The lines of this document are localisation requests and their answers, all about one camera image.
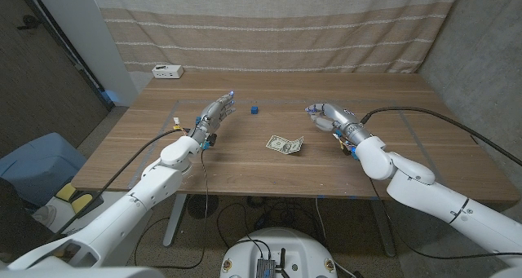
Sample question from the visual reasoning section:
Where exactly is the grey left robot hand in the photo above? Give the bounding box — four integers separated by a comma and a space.
189, 90, 237, 149

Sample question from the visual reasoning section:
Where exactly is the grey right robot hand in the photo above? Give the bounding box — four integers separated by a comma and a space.
304, 103, 373, 155

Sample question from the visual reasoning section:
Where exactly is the one dollar bill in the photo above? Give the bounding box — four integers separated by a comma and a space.
265, 135, 305, 156

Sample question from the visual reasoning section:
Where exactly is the black door handle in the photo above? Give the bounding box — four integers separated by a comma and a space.
16, 15, 42, 30

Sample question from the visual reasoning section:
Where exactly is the white power strip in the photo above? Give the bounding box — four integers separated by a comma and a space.
151, 64, 184, 80

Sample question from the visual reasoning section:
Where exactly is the round black floor fan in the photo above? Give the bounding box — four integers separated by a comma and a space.
187, 194, 219, 220

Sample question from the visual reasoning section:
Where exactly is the beige striped backdrop cloth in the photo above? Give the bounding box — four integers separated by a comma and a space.
88, 0, 466, 74

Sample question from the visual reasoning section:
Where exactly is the white table leg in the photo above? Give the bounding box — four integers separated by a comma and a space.
162, 193, 188, 247

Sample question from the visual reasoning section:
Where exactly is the grey table leg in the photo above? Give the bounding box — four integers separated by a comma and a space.
369, 199, 397, 258

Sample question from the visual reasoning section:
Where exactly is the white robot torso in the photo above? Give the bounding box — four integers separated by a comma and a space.
219, 227, 338, 278

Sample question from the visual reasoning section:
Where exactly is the yellow floor pad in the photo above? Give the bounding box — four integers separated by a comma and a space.
55, 183, 77, 201
71, 192, 94, 214

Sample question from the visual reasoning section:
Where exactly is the grey electronics box on torso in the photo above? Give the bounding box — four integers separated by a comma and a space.
255, 258, 277, 278

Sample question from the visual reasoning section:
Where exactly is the white round floor device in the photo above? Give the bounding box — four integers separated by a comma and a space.
33, 204, 58, 229

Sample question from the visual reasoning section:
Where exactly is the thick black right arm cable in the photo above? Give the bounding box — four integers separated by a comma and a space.
359, 106, 522, 167

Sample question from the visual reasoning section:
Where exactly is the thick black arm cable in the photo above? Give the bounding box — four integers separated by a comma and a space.
55, 127, 192, 235
359, 106, 522, 167

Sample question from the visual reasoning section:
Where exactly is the thin black left wrist cable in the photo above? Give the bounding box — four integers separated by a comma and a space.
133, 148, 210, 270

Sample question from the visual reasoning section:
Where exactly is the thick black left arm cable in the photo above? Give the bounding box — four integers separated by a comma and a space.
55, 127, 192, 235

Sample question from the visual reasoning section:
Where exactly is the black cable to torso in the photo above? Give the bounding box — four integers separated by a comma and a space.
215, 202, 272, 261

